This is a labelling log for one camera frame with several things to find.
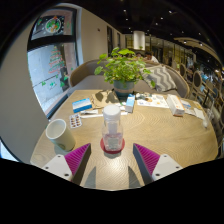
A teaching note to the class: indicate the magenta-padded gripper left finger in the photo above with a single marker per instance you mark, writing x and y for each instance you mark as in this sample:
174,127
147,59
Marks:
60,165

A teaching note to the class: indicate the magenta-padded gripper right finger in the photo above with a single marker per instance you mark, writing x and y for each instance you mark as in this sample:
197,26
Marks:
163,165

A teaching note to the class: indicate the clear white-capped water bottle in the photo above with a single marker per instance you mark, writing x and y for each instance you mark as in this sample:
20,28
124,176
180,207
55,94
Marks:
112,133

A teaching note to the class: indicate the white and green mug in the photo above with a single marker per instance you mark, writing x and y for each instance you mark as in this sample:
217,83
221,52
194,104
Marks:
61,135

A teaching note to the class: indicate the pill blister pack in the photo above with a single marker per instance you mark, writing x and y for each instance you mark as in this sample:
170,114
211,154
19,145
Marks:
75,121

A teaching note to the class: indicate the white tube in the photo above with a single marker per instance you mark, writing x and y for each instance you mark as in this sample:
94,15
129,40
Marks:
90,113

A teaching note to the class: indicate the long white orange-trimmed box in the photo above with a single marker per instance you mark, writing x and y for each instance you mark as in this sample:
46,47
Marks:
175,105

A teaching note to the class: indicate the white paper sheet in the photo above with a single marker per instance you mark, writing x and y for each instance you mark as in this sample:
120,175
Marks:
196,111

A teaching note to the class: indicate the flat blue box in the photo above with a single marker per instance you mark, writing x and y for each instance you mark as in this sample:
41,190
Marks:
82,105

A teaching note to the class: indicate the white printed leaflet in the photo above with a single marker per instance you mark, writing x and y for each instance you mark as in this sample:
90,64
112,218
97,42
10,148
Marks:
155,100

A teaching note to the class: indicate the small light-blue carton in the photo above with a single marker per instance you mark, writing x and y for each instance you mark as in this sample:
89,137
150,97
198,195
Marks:
130,103

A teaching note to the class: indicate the brown paper card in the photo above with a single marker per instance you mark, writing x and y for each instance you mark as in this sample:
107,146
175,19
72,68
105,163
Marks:
103,98

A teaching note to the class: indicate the grey chevron cushion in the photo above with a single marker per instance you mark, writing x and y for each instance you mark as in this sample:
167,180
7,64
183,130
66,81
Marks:
163,78

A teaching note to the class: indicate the curved beige sofa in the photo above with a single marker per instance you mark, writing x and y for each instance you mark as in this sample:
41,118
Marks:
86,81

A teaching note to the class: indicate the group of round-backed chairs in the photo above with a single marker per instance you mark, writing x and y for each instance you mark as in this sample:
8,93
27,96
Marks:
200,83

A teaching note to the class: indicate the christmas tree window sticker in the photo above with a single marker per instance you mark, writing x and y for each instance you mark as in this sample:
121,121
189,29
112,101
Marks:
56,61

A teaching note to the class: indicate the green potted plant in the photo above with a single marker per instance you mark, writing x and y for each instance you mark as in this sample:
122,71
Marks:
123,68

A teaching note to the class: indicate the person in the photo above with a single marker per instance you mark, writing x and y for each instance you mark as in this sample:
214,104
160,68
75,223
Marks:
151,57

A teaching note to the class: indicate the round colourful window sticker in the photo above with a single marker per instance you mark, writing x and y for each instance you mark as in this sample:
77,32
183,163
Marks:
52,24

